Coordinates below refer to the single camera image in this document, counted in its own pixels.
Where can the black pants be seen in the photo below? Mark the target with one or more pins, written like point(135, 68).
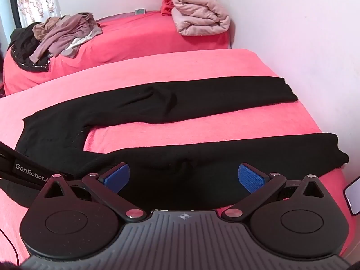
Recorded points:
point(168, 101)

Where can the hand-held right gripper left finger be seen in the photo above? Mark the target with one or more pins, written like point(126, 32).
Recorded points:
point(116, 175)

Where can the pink bed cover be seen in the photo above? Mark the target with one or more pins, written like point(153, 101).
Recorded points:
point(140, 39)

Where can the black studded garment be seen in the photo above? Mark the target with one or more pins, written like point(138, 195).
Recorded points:
point(24, 45)

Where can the small white device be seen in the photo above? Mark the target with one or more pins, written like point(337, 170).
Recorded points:
point(140, 11)

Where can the beige garment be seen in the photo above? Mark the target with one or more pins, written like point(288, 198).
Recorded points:
point(43, 29)

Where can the smartphone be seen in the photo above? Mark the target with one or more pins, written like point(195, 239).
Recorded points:
point(353, 197)

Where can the pink bed sheet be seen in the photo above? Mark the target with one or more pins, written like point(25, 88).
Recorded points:
point(197, 67)

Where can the folded pale pink blanket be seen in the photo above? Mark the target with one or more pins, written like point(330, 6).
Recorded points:
point(199, 14)

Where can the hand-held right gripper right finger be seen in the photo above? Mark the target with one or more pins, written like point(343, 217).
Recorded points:
point(247, 178)

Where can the mauve garment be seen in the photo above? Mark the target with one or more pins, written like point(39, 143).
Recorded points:
point(62, 33)

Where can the grey white garment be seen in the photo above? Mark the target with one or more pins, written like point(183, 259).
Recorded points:
point(84, 38)

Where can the black bar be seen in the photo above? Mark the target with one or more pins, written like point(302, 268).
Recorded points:
point(14, 2)

